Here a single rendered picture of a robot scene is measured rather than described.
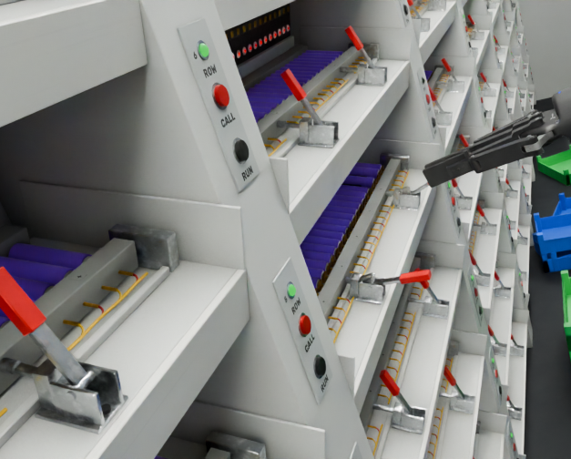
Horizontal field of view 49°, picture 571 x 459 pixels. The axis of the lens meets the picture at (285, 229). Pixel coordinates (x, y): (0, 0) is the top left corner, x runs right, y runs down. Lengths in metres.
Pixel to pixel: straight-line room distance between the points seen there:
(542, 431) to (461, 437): 0.75
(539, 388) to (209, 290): 1.65
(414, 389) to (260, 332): 0.48
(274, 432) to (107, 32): 0.34
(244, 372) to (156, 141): 0.20
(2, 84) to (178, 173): 0.16
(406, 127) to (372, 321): 0.49
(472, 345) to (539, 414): 0.65
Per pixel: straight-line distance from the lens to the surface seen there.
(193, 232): 0.46
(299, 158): 0.66
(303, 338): 0.53
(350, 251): 0.82
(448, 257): 1.22
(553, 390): 2.01
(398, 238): 0.91
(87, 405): 0.34
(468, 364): 1.30
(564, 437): 1.87
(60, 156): 0.50
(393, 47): 1.10
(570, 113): 0.91
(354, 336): 0.71
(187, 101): 0.44
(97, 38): 0.39
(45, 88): 0.36
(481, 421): 1.44
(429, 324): 1.07
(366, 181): 1.05
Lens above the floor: 1.27
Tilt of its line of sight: 20 degrees down
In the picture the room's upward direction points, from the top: 20 degrees counter-clockwise
